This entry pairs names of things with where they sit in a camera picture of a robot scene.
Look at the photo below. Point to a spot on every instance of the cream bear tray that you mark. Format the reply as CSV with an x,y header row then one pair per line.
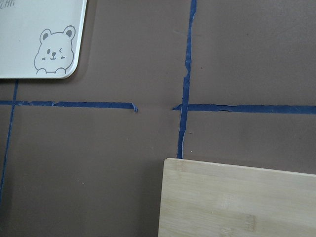
x,y
40,39

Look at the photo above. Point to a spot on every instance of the wooden cutting board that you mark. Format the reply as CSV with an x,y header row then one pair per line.
x,y
204,199

